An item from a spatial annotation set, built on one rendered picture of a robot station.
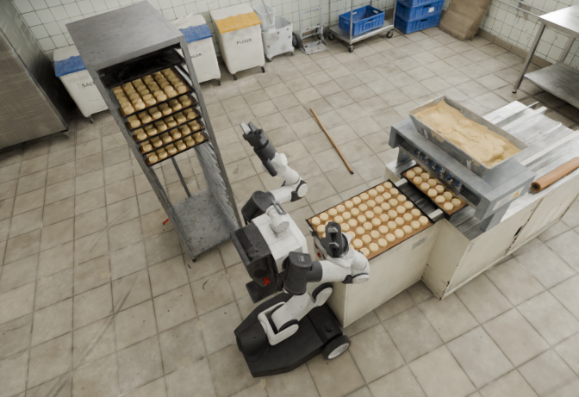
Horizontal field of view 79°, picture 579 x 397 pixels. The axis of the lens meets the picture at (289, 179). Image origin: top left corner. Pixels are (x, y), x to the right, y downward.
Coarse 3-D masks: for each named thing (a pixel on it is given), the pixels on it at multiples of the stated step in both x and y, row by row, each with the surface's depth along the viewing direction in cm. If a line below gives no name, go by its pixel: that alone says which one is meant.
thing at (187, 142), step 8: (192, 136) 232; (200, 136) 228; (176, 144) 226; (184, 144) 224; (192, 144) 224; (152, 152) 221; (160, 152) 220; (168, 152) 222; (176, 152) 222; (152, 160) 216
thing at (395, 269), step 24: (408, 192) 221; (408, 240) 201; (432, 240) 220; (384, 264) 205; (408, 264) 226; (336, 288) 215; (360, 288) 210; (384, 288) 232; (336, 312) 239; (360, 312) 238
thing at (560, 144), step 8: (568, 136) 235; (576, 136) 237; (552, 144) 231; (560, 144) 230; (544, 152) 226; (552, 152) 233; (528, 160) 223; (536, 160) 227; (432, 216) 200; (440, 216) 205
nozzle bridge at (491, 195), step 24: (408, 120) 217; (408, 144) 221; (432, 144) 200; (432, 168) 205; (456, 168) 186; (504, 168) 183; (456, 192) 193; (480, 192) 174; (504, 192) 172; (480, 216) 180
